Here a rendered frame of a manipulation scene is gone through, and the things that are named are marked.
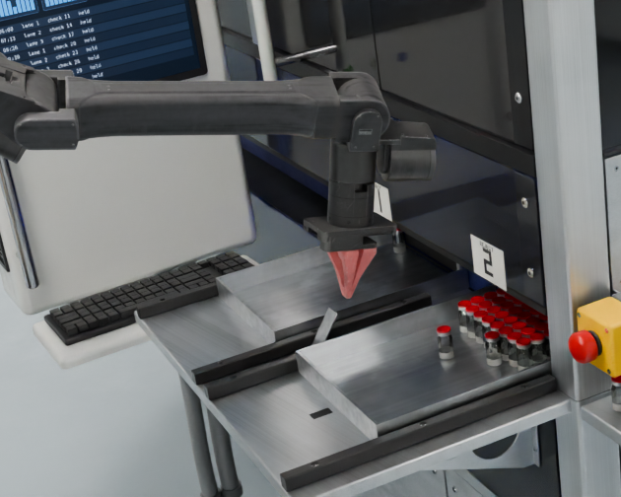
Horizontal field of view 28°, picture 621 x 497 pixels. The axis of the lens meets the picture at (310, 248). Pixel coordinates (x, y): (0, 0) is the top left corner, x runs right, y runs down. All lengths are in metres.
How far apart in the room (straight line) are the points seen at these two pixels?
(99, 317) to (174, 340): 0.30
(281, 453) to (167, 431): 1.92
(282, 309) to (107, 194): 0.51
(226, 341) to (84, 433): 1.72
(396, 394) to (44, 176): 0.90
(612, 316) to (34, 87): 0.74
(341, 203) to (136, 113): 0.28
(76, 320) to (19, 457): 1.38
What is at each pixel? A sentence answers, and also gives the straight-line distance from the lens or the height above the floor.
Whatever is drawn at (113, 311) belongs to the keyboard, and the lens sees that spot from 2.28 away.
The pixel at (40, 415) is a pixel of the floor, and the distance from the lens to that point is 3.80.
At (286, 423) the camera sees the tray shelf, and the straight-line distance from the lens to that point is 1.70.
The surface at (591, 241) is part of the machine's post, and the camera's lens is 1.59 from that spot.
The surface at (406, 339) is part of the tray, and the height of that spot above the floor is 0.88.
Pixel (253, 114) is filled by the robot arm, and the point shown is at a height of 1.34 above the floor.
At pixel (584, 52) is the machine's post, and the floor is 1.34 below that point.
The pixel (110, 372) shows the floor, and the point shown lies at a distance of 3.95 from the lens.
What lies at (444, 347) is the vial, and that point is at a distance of 1.79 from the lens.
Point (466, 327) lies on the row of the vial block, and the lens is 1.86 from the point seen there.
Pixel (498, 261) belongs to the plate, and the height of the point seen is 1.03.
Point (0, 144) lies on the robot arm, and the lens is 1.88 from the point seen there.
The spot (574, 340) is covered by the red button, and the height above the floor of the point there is 1.01.
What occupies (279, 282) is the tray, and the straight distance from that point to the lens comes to 2.12.
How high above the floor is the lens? 1.73
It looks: 22 degrees down
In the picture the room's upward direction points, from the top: 9 degrees counter-clockwise
